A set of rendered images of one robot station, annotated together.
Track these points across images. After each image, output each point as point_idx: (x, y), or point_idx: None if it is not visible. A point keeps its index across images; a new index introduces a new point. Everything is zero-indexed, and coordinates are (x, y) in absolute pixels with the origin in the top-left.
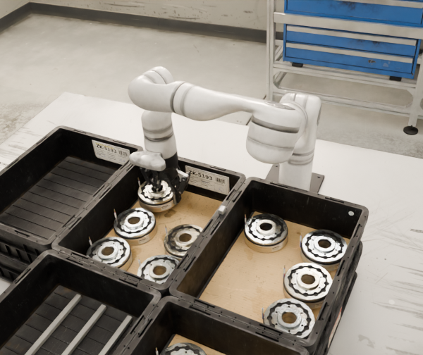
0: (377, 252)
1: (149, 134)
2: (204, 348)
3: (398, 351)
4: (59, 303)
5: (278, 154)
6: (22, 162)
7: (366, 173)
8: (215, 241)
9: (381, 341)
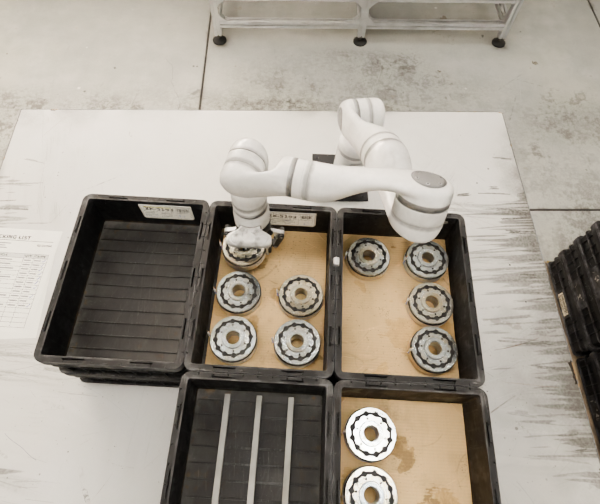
0: None
1: (246, 214)
2: (372, 401)
3: (493, 320)
4: (211, 408)
5: (436, 233)
6: (72, 261)
7: None
8: None
9: (477, 315)
